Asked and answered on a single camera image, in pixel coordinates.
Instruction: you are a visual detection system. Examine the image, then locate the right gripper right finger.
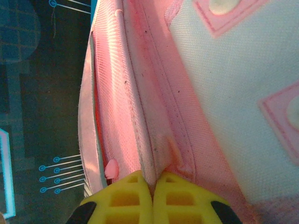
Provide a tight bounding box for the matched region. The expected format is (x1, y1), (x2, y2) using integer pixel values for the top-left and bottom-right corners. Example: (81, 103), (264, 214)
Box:
(153, 171), (242, 224)

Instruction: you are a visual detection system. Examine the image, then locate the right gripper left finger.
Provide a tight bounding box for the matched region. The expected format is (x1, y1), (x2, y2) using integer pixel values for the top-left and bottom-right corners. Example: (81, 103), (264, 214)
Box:
(66, 170), (155, 224)

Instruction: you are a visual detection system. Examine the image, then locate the pink student backpack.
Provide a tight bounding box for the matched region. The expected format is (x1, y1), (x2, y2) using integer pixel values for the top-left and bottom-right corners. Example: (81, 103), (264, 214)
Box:
(78, 0), (299, 224)

